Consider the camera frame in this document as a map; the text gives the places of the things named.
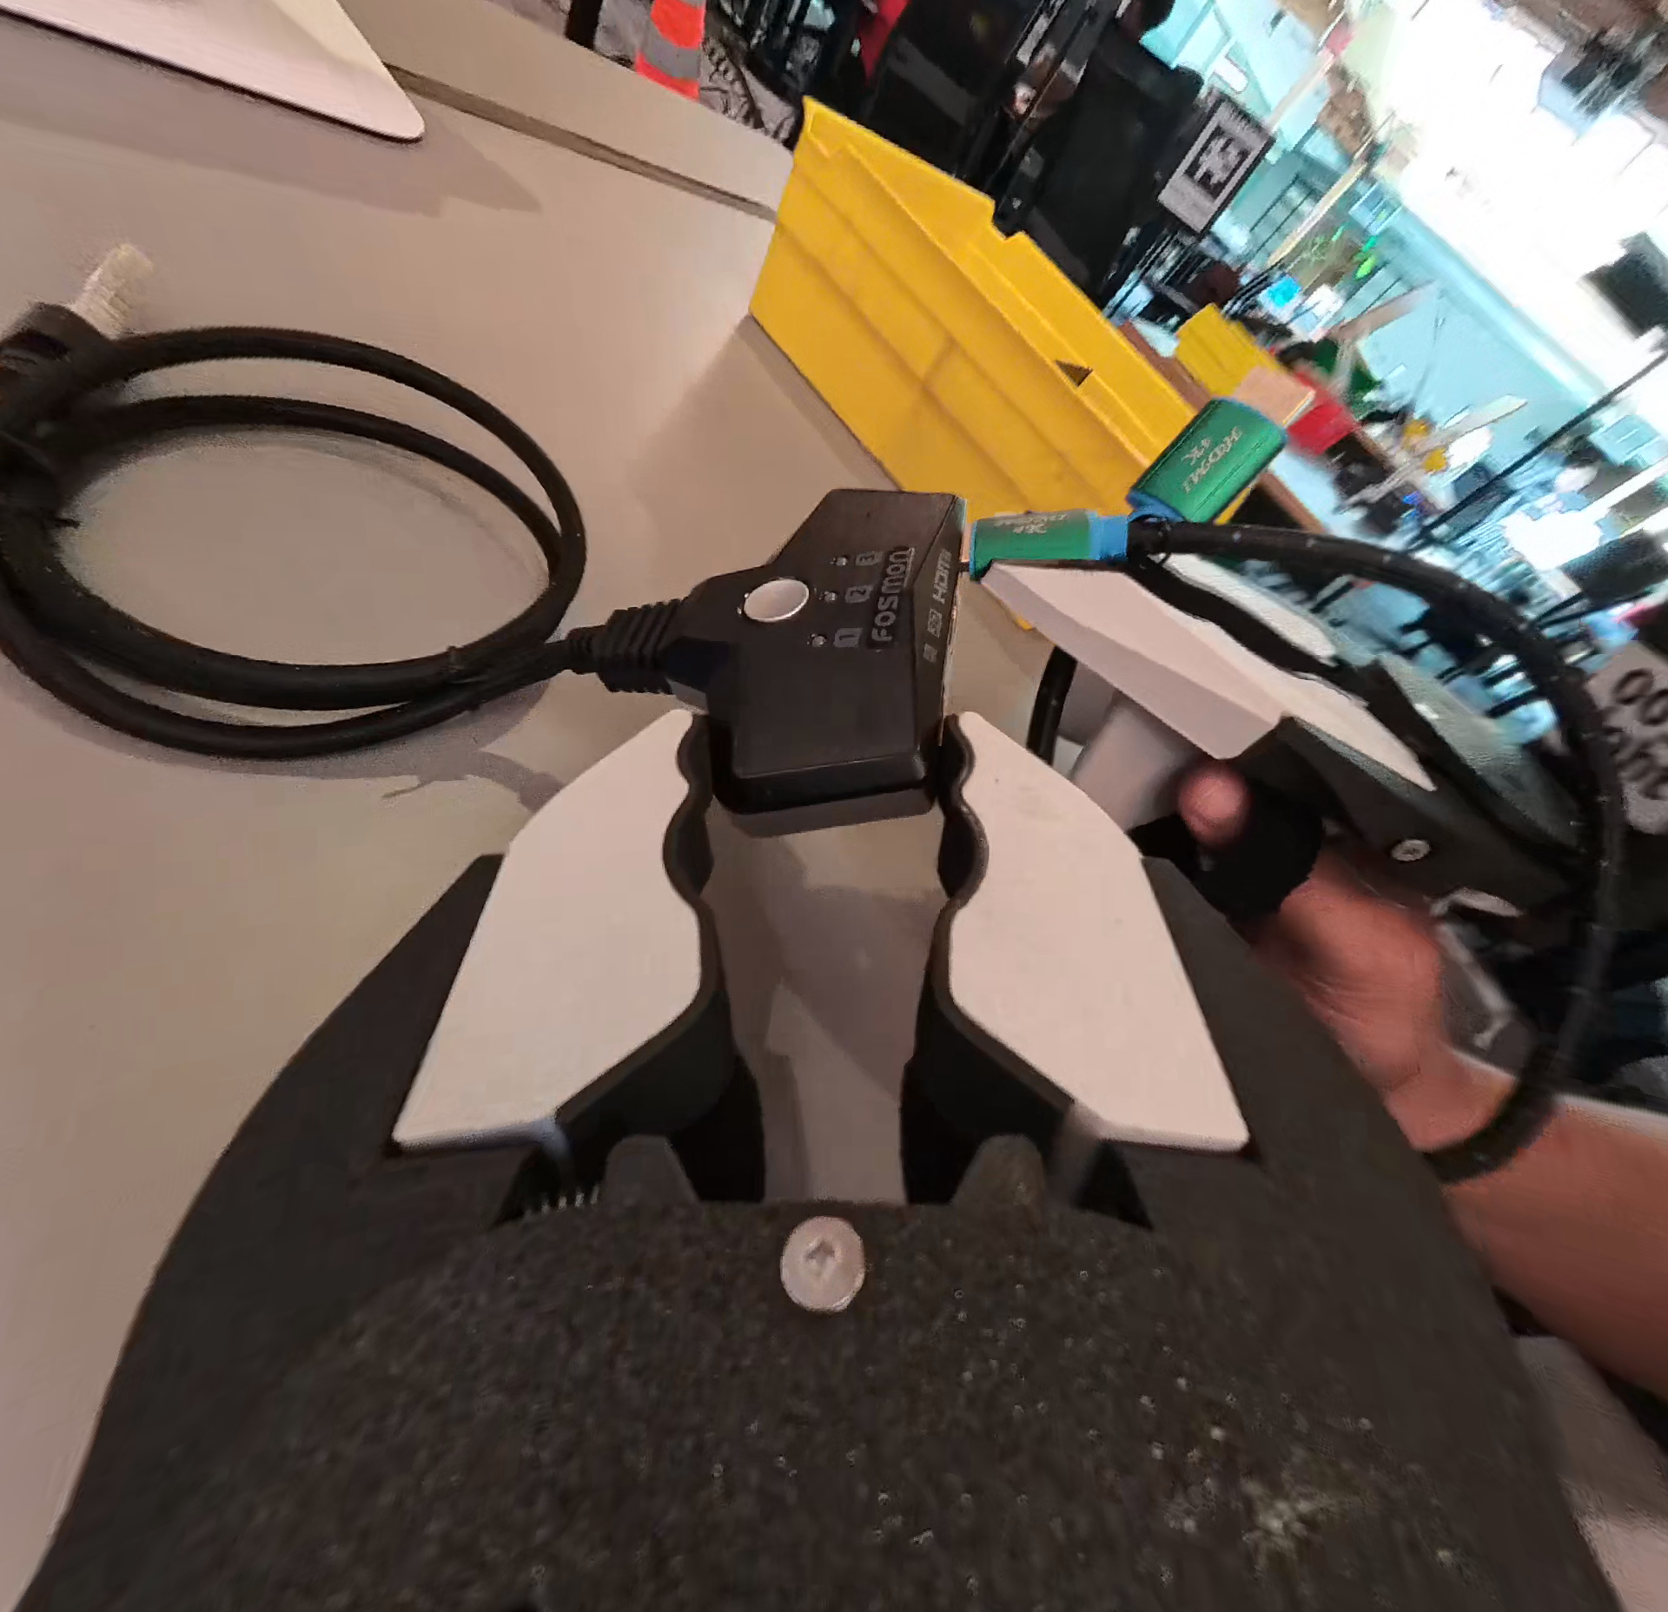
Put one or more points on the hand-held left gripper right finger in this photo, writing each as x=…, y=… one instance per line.
x=1082, y=988

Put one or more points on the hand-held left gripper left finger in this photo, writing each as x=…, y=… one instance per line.
x=561, y=988

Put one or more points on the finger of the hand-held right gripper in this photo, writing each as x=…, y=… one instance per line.
x=1133, y=649
x=1257, y=616

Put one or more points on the yellow plastic bin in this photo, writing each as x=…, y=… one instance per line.
x=912, y=336

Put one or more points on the grey desk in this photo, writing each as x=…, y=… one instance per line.
x=196, y=922

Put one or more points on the person's right hand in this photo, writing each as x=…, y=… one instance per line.
x=1382, y=1000

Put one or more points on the black and white tag sign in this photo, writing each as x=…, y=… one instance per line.
x=1218, y=160

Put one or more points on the person's white shirt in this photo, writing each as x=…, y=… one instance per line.
x=1616, y=1482

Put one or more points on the orange traffic cone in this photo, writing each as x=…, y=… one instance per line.
x=679, y=23

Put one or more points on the white folding stand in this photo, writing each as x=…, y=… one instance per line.
x=261, y=36

